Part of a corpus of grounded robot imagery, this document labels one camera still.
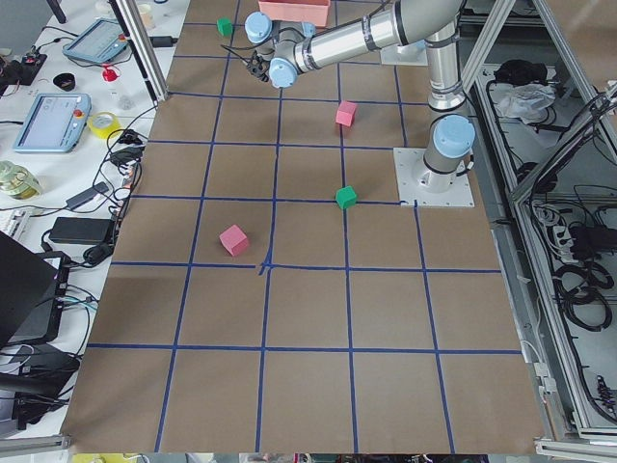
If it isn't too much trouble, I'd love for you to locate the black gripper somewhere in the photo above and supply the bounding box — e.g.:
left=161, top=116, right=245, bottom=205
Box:
left=245, top=51, right=270, bottom=82

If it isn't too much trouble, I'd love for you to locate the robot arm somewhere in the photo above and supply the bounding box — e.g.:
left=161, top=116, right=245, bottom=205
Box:
left=244, top=1, right=475, bottom=193

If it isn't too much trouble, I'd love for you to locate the green foam cube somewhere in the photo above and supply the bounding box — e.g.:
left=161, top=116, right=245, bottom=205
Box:
left=335, top=185, right=358, bottom=210
left=216, top=17, right=233, bottom=37

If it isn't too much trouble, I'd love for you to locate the pink plastic bin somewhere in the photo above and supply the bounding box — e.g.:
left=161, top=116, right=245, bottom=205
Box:
left=257, top=0, right=331, bottom=27

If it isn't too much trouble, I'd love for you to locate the pink foam cube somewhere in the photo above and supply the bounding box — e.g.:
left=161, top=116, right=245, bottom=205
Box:
left=335, top=100, right=358, bottom=127
left=219, top=225, right=250, bottom=257

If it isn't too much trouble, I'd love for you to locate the blue teach pendant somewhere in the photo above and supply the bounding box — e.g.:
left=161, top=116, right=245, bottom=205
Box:
left=63, top=18, right=127, bottom=65
left=13, top=93, right=92, bottom=153

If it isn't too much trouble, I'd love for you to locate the yellow tape roll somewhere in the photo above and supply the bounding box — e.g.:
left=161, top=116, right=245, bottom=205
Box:
left=87, top=112, right=122, bottom=139

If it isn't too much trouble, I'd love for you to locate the black power brick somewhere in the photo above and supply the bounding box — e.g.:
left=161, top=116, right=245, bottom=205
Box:
left=49, top=217, right=113, bottom=245

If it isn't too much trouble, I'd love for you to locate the black laptop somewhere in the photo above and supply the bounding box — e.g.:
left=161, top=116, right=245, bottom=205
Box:
left=1, top=233, right=68, bottom=347

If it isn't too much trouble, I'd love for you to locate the aluminium profile post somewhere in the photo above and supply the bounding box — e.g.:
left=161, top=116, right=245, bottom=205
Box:
left=109, top=0, right=168, bottom=105

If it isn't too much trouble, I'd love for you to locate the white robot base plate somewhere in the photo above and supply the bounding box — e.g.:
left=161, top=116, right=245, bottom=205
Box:
left=393, top=148, right=474, bottom=208

